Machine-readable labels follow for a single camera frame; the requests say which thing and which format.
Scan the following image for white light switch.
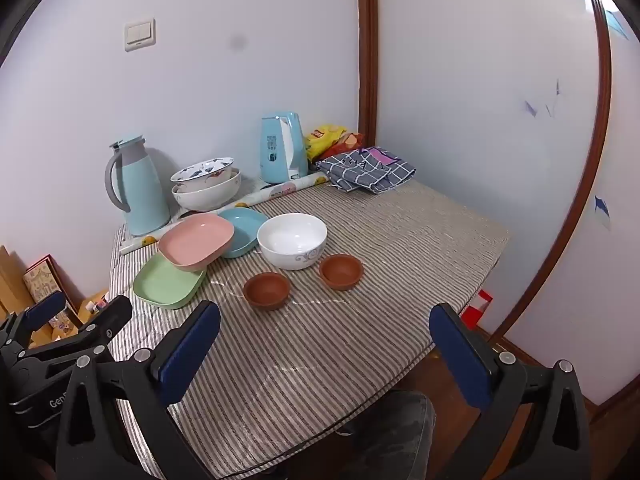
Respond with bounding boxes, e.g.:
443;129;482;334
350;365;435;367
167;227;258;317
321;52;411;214
123;18;156;52

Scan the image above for stacked patterned white bowls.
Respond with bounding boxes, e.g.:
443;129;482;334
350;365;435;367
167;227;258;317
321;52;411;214
171;167;242;212

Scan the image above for light blue thermos jug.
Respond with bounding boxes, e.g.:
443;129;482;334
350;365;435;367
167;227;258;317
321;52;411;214
104;135;172;237

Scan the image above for brown wooden door frame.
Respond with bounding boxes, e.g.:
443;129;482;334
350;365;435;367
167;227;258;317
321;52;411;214
356;0;378;151

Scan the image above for light blue electric kettle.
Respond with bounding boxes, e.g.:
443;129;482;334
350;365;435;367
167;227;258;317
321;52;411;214
260;112;310;184

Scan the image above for blue plate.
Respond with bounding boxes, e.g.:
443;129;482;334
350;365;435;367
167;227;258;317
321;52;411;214
216;207;270;260

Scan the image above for striped tablecloth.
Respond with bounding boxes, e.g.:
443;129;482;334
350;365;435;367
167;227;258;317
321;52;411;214
107;177;511;480

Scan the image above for grey checked folded cloth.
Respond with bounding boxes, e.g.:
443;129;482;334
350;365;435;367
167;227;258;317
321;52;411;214
316;146;417;195

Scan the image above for printed gift box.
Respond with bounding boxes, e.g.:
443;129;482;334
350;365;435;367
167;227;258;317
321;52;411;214
22;254;68;313

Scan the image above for small brown clay bowl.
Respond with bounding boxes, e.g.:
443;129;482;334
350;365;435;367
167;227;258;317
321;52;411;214
319;254;364;292
243;272;292;311

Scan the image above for person's grey trouser leg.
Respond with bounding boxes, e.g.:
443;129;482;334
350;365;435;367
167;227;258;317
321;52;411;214
270;390;438;480

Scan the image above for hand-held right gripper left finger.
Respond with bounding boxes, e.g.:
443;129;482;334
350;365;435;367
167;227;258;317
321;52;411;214
54;300;223;480

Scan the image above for flat brown cardboard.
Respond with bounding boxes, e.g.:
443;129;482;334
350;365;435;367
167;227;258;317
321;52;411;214
0;245;38;331

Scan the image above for white bowl with grey pattern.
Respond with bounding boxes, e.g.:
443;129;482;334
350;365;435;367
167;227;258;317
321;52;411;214
257;213;328;272

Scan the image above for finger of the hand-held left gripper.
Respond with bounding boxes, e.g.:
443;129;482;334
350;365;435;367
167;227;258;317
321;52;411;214
0;290;69;350
22;295;134;368

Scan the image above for curved brown wooden trim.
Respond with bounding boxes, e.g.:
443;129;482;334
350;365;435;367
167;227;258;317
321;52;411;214
480;0;614;352

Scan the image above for red and white box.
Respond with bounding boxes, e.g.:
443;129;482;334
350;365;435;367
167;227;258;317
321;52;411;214
460;290;493;331

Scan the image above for orange snack bag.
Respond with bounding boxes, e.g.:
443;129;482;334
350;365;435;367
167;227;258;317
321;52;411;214
317;131;365;161

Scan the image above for pink plate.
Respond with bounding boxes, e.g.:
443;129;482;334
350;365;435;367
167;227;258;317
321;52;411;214
158;212;236;273

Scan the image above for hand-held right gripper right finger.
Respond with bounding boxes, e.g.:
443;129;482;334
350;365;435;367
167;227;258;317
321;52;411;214
429;303;596;480

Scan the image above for bowl with red blue pattern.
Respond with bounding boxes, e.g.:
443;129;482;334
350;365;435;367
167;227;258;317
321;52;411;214
170;156;236;184

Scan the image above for fruit print table mat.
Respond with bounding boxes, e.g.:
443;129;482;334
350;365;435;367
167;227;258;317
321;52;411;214
117;171;328;256

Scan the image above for green plate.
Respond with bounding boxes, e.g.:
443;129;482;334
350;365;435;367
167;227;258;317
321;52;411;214
132;252;208;311

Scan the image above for yellow chip bag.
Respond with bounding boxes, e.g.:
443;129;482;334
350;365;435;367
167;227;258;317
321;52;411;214
305;125;348;163

